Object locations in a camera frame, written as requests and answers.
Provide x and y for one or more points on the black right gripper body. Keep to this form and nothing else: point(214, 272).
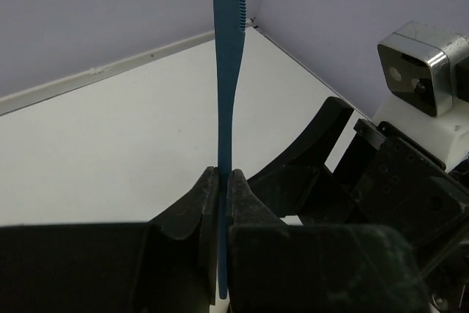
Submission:
point(394, 182)

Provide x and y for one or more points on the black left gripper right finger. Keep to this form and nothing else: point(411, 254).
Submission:
point(277, 267)

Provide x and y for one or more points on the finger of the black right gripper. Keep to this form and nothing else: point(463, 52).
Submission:
point(281, 184)

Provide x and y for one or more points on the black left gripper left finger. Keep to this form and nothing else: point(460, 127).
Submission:
point(167, 264)

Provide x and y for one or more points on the dark blue plastic knife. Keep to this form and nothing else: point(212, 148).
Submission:
point(229, 24)

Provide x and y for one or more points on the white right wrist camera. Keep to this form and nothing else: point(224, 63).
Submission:
point(426, 72)

